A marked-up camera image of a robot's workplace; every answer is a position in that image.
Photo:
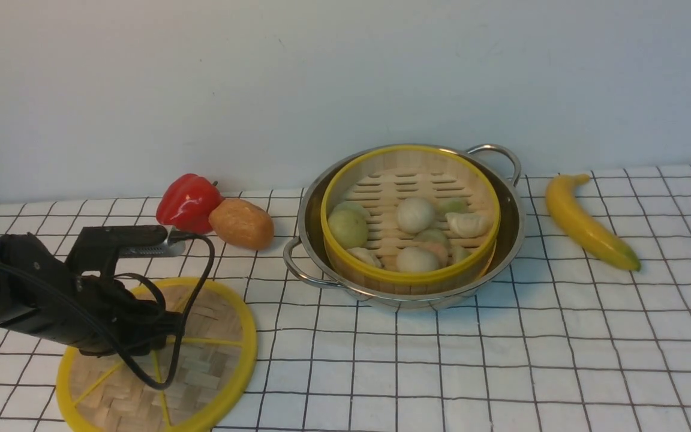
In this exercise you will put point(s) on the white round bun centre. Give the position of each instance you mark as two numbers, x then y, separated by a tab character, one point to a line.
415	214

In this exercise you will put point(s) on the green round bun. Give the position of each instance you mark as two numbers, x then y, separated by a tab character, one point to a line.
348	228

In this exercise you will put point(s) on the white round bun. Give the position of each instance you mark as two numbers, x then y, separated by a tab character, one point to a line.
415	214
416	260

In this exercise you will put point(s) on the stainless steel pot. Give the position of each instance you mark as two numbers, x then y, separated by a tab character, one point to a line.
305	255

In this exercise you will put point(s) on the yellow bamboo steamer basket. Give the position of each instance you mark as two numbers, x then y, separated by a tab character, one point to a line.
374	184

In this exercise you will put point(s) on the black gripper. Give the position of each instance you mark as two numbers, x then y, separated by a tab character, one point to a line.
105	316

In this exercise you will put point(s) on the brown bread roll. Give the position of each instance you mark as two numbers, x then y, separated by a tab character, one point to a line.
242	224

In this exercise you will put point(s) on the yellow banana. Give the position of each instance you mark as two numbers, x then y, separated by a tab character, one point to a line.
581	227

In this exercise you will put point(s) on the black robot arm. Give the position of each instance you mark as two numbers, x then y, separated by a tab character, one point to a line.
48	298

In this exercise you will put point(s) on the white round bun front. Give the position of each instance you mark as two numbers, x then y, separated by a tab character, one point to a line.
416	260

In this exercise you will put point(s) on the red bell pepper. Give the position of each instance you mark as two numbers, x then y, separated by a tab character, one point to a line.
187	203

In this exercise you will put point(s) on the white pleated dumpling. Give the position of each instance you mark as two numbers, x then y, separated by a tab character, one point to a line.
468	224

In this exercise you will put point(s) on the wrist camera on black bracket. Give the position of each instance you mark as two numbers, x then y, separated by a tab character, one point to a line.
98	249

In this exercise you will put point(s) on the yellow woven bamboo steamer lid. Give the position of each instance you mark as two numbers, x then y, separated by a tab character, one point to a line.
216	362

